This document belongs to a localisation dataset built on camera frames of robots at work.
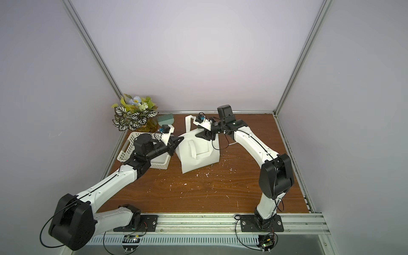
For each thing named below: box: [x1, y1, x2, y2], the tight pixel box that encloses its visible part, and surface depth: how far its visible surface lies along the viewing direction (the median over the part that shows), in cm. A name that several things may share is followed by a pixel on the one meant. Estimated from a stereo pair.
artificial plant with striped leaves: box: [111, 94, 159, 133], surface depth 89 cm
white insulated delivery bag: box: [176, 115, 221, 174], surface depth 81 cm
